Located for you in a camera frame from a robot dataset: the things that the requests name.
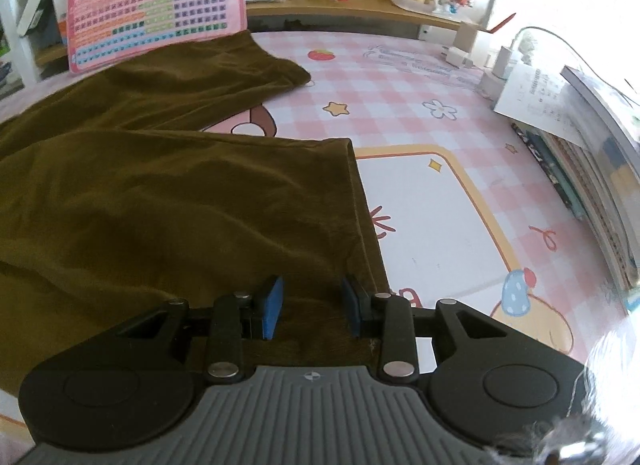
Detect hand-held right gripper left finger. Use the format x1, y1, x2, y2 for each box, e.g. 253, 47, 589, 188
116, 275, 286, 382

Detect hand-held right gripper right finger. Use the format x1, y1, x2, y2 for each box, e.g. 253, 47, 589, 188
341, 275, 501, 383

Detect olive brown pants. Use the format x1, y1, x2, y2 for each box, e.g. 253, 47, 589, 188
0, 30, 391, 396

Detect white charger plug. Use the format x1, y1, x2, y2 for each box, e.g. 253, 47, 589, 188
476, 70, 502, 97
444, 46, 474, 69
492, 45, 517, 79

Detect stack of books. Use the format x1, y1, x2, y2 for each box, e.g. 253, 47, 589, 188
510, 64, 640, 291

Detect white printed paper sheet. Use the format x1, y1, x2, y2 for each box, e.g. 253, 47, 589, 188
492, 62, 593, 147

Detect wooden shelf board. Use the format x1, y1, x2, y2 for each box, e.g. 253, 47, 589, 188
245, 0, 462, 32

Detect pink learning tablet toy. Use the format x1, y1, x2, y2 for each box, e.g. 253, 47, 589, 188
66, 0, 248, 75

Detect white printed package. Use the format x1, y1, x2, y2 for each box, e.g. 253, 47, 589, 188
49, 0, 72, 45

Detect white cable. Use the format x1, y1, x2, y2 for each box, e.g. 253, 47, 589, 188
514, 25, 603, 71

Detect white shelf frame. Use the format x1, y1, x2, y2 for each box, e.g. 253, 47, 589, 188
0, 0, 57, 92

